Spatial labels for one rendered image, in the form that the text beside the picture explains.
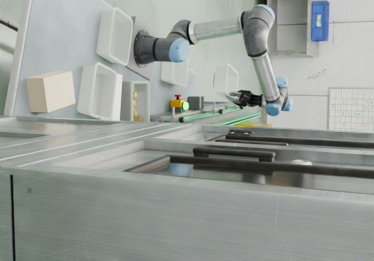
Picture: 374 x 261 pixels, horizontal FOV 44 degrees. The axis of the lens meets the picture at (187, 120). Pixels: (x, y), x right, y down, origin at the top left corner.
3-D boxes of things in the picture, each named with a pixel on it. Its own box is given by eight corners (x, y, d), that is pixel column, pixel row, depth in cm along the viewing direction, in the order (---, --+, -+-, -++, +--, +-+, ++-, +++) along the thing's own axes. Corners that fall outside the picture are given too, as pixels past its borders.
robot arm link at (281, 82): (284, 89, 225) (285, 106, 232) (289, 75, 232) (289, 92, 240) (269, 88, 228) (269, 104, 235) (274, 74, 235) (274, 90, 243)
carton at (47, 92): (25, 78, 158) (43, 78, 156) (55, 70, 173) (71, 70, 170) (30, 112, 161) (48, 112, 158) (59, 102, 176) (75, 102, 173)
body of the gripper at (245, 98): (240, 88, 246) (261, 92, 241) (244, 92, 254) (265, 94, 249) (237, 102, 245) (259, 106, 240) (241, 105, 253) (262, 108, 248)
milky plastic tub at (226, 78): (212, 62, 250) (227, 62, 247) (224, 73, 271) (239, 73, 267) (210, 93, 247) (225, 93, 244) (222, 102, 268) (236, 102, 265)
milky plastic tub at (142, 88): (116, 129, 214) (132, 130, 211) (115, 80, 212) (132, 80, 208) (134, 126, 230) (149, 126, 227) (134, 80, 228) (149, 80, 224)
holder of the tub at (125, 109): (115, 140, 215) (130, 141, 212) (114, 81, 212) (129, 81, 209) (133, 136, 230) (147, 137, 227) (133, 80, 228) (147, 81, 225)
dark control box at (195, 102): (187, 108, 294) (199, 109, 291) (187, 96, 293) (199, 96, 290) (192, 108, 301) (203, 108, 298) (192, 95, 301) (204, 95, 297)
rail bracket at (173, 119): (159, 141, 227) (182, 142, 222) (158, 107, 225) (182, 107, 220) (161, 140, 229) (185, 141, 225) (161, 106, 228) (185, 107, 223)
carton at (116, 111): (99, 127, 202) (111, 127, 200) (103, 73, 203) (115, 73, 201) (107, 128, 208) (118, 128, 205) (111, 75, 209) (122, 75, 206)
